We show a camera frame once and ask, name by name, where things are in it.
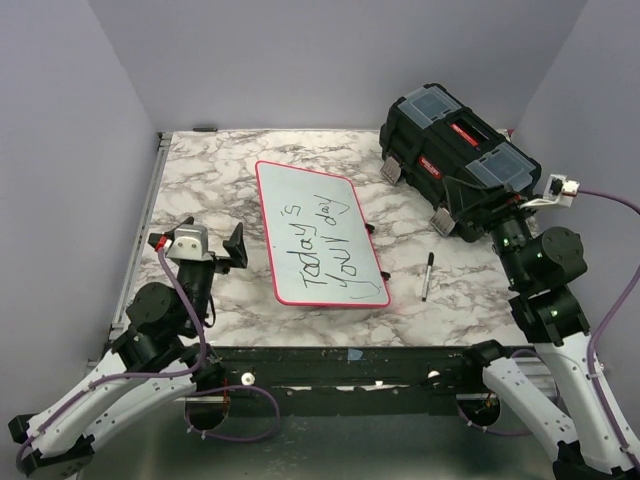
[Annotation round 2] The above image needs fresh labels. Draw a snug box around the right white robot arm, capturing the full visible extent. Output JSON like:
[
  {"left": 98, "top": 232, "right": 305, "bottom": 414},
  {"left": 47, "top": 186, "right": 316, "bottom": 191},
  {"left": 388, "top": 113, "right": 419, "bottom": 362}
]
[{"left": 443, "top": 174, "right": 639, "bottom": 479}]

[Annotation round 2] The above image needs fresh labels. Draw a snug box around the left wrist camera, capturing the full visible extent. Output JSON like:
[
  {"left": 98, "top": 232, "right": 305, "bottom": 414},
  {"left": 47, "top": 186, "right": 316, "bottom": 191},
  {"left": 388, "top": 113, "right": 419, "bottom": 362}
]
[{"left": 147, "top": 224, "right": 212, "bottom": 263}]

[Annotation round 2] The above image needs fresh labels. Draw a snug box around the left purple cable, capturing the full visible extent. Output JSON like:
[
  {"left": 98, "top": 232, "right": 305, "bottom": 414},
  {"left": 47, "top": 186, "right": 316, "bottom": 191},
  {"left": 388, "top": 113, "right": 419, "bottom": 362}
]
[{"left": 14, "top": 247, "right": 282, "bottom": 474}]

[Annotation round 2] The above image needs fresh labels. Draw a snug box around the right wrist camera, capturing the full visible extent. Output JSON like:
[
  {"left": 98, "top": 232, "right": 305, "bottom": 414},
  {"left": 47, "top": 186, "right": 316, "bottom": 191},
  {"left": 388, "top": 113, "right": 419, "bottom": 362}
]
[{"left": 520, "top": 174, "right": 580, "bottom": 210}]

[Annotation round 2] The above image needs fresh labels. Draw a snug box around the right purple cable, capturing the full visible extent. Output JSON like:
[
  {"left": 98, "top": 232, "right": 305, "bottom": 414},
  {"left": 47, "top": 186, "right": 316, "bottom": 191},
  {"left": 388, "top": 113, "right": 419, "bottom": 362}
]
[{"left": 457, "top": 188, "right": 640, "bottom": 464}]

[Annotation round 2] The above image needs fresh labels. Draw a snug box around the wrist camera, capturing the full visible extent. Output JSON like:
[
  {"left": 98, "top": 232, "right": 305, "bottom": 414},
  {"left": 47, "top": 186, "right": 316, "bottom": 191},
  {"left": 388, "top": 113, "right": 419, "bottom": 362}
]
[
  {"left": 147, "top": 224, "right": 212, "bottom": 263},
  {"left": 520, "top": 174, "right": 580, "bottom": 210}
]

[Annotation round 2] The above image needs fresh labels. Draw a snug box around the blue tape piece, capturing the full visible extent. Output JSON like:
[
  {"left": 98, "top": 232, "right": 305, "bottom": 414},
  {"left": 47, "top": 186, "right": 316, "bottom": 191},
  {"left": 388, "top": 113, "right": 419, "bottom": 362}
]
[{"left": 347, "top": 348, "right": 364, "bottom": 362}]

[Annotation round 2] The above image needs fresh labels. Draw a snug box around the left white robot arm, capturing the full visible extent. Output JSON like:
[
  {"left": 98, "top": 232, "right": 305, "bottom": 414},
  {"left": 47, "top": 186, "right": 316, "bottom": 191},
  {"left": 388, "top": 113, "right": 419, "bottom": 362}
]
[{"left": 8, "top": 218, "right": 248, "bottom": 479}]

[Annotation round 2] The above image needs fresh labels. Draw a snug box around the whiteboard marker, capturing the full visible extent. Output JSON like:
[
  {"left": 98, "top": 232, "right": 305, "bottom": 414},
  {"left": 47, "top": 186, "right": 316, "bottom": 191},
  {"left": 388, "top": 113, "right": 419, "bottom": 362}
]
[{"left": 421, "top": 252, "right": 435, "bottom": 302}]

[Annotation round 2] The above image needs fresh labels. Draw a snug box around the pink-framed whiteboard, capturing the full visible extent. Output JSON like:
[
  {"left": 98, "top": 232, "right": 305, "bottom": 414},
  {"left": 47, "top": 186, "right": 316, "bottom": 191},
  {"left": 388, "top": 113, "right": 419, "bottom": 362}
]
[{"left": 255, "top": 161, "right": 391, "bottom": 308}]

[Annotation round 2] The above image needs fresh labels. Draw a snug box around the black red toolbox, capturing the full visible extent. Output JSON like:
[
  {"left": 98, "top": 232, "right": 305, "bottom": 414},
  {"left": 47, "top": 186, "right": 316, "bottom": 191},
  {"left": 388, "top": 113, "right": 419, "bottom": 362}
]
[{"left": 379, "top": 83, "right": 541, "bottom": 243}]

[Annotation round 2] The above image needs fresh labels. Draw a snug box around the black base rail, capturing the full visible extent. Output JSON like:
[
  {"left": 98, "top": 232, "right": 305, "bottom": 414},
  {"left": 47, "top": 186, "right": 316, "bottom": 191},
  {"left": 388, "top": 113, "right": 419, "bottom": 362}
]
[{"left": 193, "top": 347, "right": 502, "bottom": 425}]

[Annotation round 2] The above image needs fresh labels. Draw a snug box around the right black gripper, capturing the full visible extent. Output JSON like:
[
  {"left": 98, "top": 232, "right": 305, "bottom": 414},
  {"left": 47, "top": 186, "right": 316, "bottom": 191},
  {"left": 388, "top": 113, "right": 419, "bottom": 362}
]
[{"left": 444, "top": 174, "right": 543, "bottom": 286}]

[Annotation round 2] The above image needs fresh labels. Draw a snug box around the purple cable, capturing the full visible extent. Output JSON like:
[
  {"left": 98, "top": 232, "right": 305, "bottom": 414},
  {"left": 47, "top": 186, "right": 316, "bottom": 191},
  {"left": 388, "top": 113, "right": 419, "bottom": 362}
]
[
  {"left": 14, "top": 247, "right": 282, "bottom": 474},
  {"left": 457, "top": 188, "right": 640, "bottom": 464}
]

